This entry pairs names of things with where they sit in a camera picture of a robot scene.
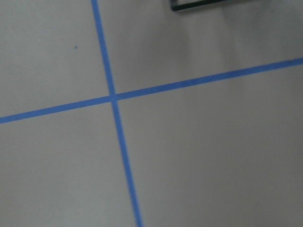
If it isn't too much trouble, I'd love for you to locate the black wire cup rack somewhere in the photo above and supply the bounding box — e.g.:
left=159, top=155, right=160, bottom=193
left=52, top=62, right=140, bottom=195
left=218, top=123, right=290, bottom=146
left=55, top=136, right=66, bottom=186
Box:
left=169, top=0, right=261, bottom=12

